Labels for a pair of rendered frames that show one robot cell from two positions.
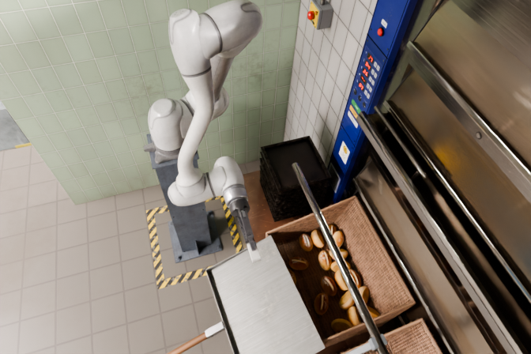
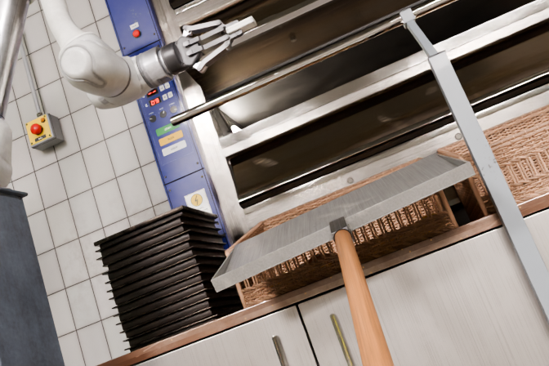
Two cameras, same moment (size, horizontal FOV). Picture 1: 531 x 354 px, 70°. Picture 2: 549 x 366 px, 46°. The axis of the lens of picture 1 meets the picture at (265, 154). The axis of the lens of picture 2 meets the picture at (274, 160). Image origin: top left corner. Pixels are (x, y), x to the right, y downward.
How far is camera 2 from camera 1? 231 cm
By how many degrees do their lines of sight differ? 84
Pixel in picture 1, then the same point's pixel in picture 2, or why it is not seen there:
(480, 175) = not seen: outside the picture
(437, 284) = (395, 111)
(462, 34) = not seen: outside the picture
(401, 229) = (325, 144)
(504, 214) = not seen: outside the picture
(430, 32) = not seen: outside the picture
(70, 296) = not seen: outside the picture
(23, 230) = not seen: outside the picture
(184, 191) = (92, 37)
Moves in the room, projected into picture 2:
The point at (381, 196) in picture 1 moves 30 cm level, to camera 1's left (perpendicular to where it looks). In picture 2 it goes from (278, 164) to (220, 162)
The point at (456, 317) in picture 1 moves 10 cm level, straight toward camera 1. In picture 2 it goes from (432, 96) to (435, 87)
